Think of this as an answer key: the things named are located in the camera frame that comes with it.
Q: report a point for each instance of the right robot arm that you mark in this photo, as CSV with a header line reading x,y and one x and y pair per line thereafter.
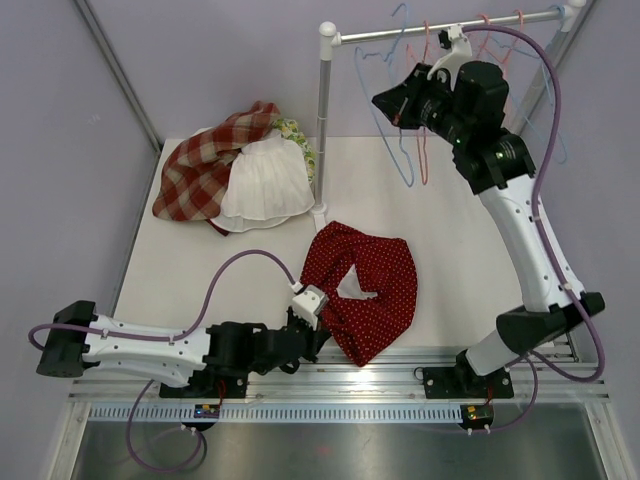
x,y
554,301

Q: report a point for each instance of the aluminium mounting rail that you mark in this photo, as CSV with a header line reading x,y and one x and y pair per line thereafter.
x,y
391,378

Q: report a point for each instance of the dark red plaid skirt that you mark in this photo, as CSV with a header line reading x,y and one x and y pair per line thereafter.
x,y
218,229

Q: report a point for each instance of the beige red plaid skirt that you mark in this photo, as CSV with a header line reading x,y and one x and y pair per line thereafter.
x,y
195,176

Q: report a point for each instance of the white pleated skirt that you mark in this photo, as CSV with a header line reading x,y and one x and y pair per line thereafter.
x,y
268,185

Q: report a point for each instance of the white slotted cable duct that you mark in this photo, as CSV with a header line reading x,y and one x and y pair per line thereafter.
x,y
280,413

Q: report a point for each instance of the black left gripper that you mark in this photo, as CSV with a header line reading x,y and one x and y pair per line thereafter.
x,y
316,338

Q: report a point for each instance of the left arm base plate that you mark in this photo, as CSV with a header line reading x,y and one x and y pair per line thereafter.
x,y
208,385

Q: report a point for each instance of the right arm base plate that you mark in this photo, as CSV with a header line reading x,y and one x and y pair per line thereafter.
x,y
447,383

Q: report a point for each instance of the lemon print skirt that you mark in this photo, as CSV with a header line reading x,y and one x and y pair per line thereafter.
x,y
290,130

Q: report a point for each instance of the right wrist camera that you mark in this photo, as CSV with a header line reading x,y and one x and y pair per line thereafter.
x,y
459,52

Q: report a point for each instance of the white clothes rack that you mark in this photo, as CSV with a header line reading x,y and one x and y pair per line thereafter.
x,y
488,160

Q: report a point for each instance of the pink wire hanger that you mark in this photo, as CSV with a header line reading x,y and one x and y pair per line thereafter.
x,y
506,59

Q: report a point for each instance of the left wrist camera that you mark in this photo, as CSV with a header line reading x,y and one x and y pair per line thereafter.
x,y
308,304

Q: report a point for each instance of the blue hanger with plaid skirt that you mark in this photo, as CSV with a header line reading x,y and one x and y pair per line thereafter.
x,y
388,103

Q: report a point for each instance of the red polka dot skirt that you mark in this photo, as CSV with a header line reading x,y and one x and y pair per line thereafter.
x,y
371,284

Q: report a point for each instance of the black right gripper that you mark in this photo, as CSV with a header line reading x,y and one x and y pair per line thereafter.
x,y
400,105

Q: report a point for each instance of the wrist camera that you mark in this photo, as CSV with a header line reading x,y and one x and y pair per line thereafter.
x,y
459,52
308,304

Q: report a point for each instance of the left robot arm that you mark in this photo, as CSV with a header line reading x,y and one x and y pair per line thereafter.
x,y
193,364

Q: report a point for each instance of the blue wire hanger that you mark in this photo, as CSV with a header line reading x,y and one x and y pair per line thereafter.
x,y
535,109

